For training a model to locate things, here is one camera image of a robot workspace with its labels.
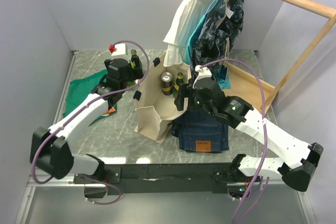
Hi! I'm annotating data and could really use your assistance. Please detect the green glass bottle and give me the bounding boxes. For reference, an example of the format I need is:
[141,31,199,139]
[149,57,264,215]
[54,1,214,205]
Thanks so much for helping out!
[173,72,184,98]
[130,49,143,79]

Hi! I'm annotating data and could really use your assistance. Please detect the beige canvas tote bag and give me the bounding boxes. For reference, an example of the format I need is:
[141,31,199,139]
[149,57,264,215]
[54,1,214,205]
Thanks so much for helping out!
[133,54,191,143]

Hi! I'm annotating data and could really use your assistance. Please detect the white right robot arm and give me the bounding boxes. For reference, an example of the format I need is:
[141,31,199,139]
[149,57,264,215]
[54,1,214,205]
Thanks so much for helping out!
[174,78,323,192]

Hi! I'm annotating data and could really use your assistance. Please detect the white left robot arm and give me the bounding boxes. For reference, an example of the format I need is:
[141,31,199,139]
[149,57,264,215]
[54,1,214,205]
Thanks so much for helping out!
[30,57,144,183]

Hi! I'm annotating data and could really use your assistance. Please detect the teal garment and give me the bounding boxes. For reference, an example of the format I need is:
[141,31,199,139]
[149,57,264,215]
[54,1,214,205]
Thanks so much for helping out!
[187,0,232,93]

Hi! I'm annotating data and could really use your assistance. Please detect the folded blue jeans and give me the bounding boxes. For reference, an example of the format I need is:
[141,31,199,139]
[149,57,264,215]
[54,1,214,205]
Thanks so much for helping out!
[172,111,229,153]

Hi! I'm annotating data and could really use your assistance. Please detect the wooden clothes rack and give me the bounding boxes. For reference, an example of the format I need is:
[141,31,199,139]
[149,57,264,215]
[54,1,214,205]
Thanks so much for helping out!
[185,0,336,120]

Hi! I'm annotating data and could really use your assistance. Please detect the dark can silver top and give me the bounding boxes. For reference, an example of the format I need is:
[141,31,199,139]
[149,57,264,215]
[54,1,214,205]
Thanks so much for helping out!
[161,72,173,95]

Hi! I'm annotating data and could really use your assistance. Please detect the dark patterned shirt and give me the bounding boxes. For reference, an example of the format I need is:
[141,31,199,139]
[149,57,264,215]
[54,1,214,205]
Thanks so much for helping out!
[187,0,244,71]

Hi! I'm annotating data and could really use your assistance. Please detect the black base bar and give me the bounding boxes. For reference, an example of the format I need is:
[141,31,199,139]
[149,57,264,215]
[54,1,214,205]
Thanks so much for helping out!
[72,163,253,198]

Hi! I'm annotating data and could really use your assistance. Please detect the white pleated garment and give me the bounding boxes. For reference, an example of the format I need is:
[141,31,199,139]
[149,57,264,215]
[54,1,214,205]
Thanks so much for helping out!
[163,0,212,67]

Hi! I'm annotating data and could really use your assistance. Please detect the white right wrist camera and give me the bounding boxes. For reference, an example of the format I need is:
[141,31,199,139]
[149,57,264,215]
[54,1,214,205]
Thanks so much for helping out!
[194,65,212,84]

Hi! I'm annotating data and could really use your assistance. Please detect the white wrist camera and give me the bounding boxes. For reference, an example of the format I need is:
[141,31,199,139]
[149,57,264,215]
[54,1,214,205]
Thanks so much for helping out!
[109,43,128,59]
[194,65,212,84]

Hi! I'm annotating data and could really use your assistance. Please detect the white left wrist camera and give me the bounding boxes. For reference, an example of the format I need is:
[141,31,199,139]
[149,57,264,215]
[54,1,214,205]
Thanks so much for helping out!
[109,43,128,59]

